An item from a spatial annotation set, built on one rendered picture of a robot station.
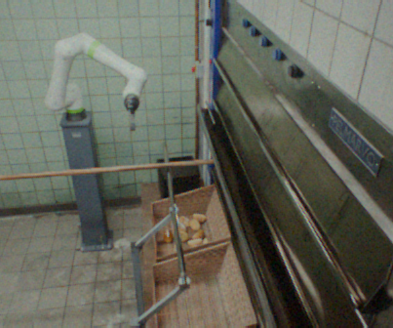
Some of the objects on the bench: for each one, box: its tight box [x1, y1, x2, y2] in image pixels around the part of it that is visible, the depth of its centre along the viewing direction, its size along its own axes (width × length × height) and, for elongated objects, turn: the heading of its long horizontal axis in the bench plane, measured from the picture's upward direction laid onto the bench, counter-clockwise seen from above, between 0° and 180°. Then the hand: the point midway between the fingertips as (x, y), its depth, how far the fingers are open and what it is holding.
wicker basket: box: [150, 241, 258, 328], centre depth 214 cm, size 49×56×28 cm
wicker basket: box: [150, 184, 232, 276], centre depth 264 cm, size 49×56×28 cm
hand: (132, 118), depth 227 cm, fingers open, 13 cm apart
